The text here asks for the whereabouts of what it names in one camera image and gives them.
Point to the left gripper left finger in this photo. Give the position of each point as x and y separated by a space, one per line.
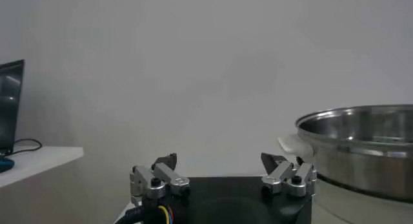
164 174

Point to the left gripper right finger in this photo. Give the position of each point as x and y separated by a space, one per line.
284 173

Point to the stainless steel steamer basket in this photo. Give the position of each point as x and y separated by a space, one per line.
364 167

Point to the white electric pot base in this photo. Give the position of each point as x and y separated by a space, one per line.
355 209

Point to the white folding side table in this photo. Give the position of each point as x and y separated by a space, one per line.
38 162

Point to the blue computer mouse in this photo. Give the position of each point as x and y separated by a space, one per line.
6 164

